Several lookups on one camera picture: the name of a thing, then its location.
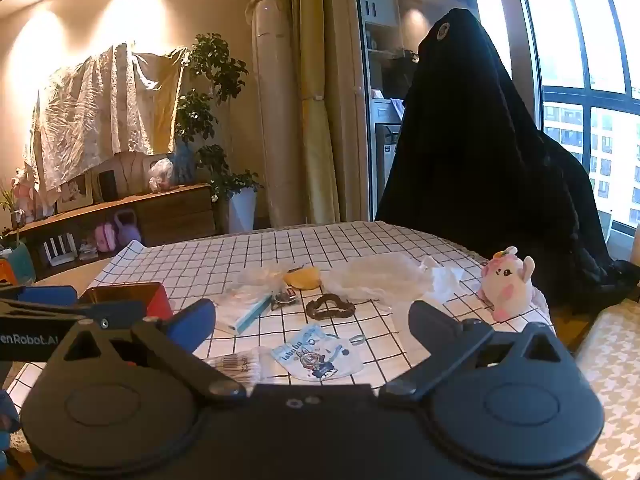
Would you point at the orange box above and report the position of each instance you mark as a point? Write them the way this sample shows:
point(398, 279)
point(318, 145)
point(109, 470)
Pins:
point(5, 272)

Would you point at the pink plush doll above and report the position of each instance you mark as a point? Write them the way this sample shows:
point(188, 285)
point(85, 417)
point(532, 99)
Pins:
point(24, 195)

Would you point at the green potted plant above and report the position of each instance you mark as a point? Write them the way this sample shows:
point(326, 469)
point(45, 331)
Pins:
point(210, 90)

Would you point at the black draped cloth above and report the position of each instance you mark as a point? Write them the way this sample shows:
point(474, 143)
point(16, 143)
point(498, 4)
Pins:
point(475, 135)

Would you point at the large clear plastic bag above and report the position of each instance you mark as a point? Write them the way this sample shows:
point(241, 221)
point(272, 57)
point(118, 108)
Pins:
point(375, 275)

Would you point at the red storage box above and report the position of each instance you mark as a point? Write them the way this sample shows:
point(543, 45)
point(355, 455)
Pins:
point(161, 300)

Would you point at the pink plastic bag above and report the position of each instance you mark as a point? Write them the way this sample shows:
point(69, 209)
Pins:
point(160, 175)

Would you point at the black speaker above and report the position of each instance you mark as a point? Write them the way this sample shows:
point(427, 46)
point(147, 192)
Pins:
point(107, 186)

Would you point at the window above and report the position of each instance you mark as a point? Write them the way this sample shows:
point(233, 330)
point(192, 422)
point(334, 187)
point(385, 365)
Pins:
point(585, 60)

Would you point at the covered tower air conditioner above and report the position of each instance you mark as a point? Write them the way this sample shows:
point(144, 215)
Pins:
point(275, 110)

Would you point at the cotton swab pack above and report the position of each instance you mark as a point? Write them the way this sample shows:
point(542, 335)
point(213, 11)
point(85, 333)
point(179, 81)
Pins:
point(240, 365)

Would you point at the yellow curtain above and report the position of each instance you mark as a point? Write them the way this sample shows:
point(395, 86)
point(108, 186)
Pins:
point(320, 110)

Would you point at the small clear plastic wrapper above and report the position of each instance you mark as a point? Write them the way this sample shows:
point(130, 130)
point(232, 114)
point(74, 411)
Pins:
point(252, 280)

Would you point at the checked tablecloth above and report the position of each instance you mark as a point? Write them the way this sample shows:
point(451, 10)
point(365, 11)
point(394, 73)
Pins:
point(380, 250)

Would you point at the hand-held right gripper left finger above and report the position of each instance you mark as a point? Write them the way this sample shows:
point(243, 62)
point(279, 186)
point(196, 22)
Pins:
point(192, 322)

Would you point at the white and teal box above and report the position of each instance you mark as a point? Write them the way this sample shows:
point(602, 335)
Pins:
point(245, 317)

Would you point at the washing machine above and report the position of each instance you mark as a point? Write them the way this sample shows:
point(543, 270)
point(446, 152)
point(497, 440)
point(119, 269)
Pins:
point(387, 150)

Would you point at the cream draped sheet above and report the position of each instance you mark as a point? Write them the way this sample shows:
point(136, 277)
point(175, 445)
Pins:
point(100, 110)

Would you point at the blue gift bag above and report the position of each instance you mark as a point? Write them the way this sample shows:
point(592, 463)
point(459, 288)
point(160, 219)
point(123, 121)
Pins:
point(184, 165)

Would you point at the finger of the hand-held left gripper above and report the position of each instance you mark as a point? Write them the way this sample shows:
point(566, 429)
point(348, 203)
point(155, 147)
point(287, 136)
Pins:
point(47, 295)
point(117, 310)

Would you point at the person's left hand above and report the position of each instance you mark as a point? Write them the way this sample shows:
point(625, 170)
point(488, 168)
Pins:
point(7, 410)

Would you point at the white photo frame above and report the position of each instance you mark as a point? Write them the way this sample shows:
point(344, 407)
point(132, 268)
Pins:
point(74, 192)

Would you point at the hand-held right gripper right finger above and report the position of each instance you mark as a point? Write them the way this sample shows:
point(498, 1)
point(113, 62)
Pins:
point(427, 325)

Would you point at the white planter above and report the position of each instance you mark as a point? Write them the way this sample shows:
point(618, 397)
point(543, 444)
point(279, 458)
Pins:
point(242, 210)

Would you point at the white router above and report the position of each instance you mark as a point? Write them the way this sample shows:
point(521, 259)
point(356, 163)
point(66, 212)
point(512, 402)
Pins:
point(60, 252)

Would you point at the purple kettlebell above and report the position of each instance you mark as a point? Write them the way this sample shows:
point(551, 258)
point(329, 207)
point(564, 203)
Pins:
point(127, 230)

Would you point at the wooden media cabinet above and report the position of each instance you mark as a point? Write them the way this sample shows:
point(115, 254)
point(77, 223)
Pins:
point(170, 215)

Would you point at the brown scrunchie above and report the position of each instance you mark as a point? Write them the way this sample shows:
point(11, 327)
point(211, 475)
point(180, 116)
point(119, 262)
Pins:
point(320, 310)

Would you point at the printed cartoon pouch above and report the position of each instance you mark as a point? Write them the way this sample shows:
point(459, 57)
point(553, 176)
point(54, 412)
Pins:
point(315, 355)

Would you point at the pink toy backpack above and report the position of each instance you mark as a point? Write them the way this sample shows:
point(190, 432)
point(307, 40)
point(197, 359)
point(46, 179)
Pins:
point(106, 237)

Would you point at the teal bin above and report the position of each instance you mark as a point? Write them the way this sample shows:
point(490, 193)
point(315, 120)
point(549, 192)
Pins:
point(22, 265)

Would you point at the houndstooth cushion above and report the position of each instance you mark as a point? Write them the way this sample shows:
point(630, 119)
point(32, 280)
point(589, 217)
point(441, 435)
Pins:
point(615, 370)

